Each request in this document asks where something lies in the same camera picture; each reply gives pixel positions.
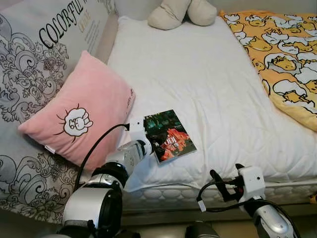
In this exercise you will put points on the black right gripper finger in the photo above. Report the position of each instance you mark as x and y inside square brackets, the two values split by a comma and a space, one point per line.
[239, 167]
[216, 177]

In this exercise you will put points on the dark book with red cover art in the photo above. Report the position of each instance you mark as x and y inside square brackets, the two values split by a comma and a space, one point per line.
[173, 134]

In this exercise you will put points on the pink pillow with white embroidery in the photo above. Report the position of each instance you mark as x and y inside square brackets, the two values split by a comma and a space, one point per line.
[84, 94]

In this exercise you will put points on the white quilted mattress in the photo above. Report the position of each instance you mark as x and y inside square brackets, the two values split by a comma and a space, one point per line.
[198, 196]

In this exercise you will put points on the grey bed base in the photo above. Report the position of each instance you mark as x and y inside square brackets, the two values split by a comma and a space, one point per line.
[173, 216]

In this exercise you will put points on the white quilted mattress pad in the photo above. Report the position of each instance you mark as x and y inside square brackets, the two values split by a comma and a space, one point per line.
[208, 89]

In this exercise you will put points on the yellow cartoon print blanket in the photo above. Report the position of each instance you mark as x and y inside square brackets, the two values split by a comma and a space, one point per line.
[282, 59]

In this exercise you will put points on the beige plush toy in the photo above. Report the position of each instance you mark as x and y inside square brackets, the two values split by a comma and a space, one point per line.
[178, 12]

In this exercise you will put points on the grey ornament print fabric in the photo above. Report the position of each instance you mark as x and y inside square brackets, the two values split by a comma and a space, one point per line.
[29, 64]

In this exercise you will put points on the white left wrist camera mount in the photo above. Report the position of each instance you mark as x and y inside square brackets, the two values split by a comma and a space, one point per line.
[137, 130]

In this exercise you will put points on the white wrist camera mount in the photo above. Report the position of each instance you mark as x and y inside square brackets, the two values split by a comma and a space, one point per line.
[251, 181]
[137, 130]

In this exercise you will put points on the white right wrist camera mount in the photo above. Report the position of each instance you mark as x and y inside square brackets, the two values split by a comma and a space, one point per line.
[251, 181]

